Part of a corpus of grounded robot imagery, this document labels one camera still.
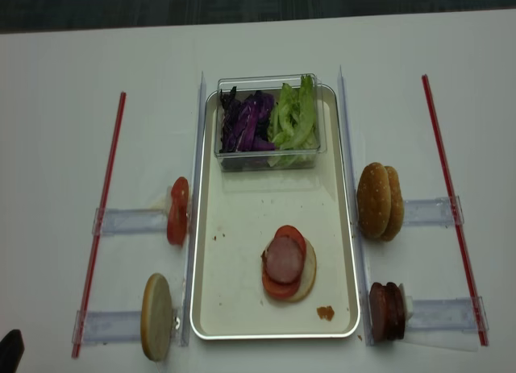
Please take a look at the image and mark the purple cabbage leaves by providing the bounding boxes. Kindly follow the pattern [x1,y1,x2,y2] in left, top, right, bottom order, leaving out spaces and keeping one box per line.
[219,86,276,153]

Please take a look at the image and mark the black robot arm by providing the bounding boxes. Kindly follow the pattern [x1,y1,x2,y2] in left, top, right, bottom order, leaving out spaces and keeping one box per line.
[0,329,25,373]

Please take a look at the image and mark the upper tomato slice on tray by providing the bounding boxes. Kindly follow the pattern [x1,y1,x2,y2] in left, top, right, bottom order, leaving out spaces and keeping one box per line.
[274,225,306,255]

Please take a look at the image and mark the tomato slice on tray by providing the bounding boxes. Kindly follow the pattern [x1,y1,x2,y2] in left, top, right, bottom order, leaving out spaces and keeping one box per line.
[262,265,301,300]
[274,225,306,255]

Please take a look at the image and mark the green lettuce leaves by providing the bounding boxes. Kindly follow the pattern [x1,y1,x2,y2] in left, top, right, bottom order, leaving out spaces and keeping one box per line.
[267,75,319,168]

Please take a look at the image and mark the upright tomato slice rear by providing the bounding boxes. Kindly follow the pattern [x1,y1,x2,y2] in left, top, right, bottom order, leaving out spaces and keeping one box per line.
[170,176,189,207]

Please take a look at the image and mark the upright tomato slice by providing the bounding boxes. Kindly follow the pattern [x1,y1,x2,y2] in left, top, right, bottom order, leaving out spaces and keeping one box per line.
[170,176,189,207]
[166,199,188,246]

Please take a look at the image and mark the white tomato backstop block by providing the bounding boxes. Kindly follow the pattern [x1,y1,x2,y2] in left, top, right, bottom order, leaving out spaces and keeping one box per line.
[161,186,173,214]

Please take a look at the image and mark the upright tomato slice front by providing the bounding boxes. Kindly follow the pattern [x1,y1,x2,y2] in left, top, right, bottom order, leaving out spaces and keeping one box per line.
[166,199,188,246]

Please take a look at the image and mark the lower tomato slice on tray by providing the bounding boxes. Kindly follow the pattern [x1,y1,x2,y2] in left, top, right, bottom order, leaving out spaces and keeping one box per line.
[262,265,301,300]

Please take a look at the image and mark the front dark meat patty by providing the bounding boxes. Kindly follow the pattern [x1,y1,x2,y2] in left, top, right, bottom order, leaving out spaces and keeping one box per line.
[369,282,395,343]

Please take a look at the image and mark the dark meat patty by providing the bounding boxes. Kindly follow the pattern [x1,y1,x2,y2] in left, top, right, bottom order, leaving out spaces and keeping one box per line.
[386,282,406,340]
[369,282,395,343]

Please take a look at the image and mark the rear dark meat patty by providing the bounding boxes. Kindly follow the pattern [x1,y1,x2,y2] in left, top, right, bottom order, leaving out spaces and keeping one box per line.
[386,282,406,340]

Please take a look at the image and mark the white rectangular serving tray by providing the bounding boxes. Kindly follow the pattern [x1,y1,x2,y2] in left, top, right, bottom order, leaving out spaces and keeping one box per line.
[190,85,360,340]

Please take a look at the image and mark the clear plastic salad container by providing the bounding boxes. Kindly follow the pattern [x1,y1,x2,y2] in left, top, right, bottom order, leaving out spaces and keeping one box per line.
[214,73,327,171]

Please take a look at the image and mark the pink ham slice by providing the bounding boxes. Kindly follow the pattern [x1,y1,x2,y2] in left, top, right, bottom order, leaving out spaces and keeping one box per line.
[264,237,304,284]

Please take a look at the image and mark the bottom bun on tray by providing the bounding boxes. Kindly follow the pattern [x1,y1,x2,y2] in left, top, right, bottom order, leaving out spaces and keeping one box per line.
[282,239,317,302]

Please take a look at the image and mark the front sesame bun top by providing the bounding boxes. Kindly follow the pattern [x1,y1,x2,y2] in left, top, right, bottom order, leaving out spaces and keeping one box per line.
[356,162,391,238]

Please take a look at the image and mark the sesame bun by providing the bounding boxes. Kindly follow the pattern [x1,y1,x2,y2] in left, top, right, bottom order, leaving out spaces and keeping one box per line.
[356,162,391,238]
[381,166,405,242]

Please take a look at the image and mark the rear sesame bun top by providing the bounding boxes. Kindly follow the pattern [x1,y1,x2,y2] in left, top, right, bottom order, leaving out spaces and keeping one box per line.
[381,166,405,242]

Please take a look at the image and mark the brown sauce smear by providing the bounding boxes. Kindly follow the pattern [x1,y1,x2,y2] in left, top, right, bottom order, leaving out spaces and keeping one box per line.
[317,305,335,321]

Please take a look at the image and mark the left red strip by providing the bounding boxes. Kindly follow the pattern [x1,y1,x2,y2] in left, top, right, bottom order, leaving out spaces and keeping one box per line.
[71,92,127,359]

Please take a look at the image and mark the red strip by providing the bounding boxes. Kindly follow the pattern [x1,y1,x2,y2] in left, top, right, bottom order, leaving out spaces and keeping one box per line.
[71,92,127,359]
[421,74,489,347]

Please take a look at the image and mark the upright pale bun slice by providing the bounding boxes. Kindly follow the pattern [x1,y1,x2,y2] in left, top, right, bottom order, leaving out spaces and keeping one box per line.
[140,273,173,362]

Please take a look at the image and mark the white patty backstop block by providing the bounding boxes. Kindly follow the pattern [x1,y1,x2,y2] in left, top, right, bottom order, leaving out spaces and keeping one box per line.
[398,284,414,322]

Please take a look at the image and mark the right red strip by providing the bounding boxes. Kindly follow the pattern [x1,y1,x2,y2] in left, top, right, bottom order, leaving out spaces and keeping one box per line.
[421,74,489,347]

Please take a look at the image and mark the clear tomato holder rail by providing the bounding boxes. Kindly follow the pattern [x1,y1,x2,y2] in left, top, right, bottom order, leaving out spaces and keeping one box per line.
[92,208,169,236]

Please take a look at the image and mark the clear sesame bun holder rail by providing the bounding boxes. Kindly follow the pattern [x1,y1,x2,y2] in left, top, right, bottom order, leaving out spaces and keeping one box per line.
[354,195,464,228]

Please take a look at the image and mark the clear bun slice holder rail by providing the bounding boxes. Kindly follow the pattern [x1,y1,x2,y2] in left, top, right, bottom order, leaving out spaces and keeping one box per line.
[71,306,184,346]

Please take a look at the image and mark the clear patty holder rail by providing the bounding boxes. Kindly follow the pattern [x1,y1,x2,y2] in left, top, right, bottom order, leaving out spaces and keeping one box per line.
[406,297,489,332]

